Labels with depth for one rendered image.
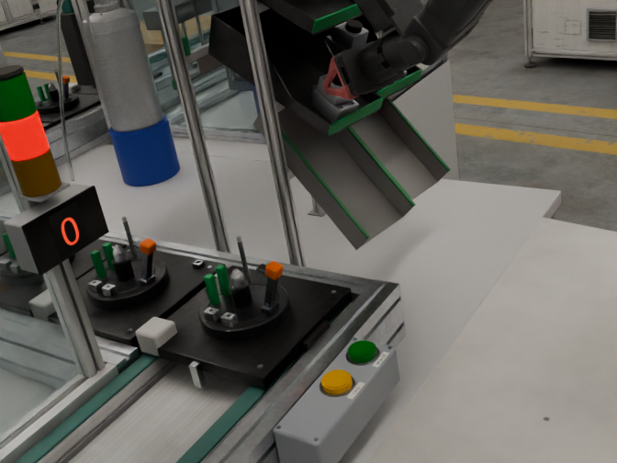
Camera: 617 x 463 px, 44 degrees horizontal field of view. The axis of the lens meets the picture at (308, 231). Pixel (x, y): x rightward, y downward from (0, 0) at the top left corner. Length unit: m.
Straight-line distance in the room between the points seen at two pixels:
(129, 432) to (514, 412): 0.53
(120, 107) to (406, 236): 0.84
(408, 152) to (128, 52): 0.81
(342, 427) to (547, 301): 0.49
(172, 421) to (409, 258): 0.60
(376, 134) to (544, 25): 3.99
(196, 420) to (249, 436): 0.14
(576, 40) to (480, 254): 3.93
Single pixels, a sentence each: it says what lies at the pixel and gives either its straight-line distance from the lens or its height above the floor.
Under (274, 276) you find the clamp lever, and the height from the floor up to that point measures 1.06.
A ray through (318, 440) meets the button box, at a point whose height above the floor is 0.96.
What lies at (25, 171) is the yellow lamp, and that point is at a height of 1.30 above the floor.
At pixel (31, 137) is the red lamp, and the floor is 1.34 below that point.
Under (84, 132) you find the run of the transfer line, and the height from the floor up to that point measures 0.92.
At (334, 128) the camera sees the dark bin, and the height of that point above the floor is 1.20.
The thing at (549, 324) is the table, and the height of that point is 0.86.
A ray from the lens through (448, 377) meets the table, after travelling 1.20.
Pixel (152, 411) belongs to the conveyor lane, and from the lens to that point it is 1.16.
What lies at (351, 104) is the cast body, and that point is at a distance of 1.24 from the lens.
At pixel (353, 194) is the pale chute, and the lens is 1.34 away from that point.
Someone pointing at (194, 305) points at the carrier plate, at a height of 0.97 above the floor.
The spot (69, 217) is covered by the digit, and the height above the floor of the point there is 1.22.
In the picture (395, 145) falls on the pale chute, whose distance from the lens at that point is 1.48.
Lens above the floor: 1.61
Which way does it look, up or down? 27 degrees down
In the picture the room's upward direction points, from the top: 10 degrees counter-clockwise
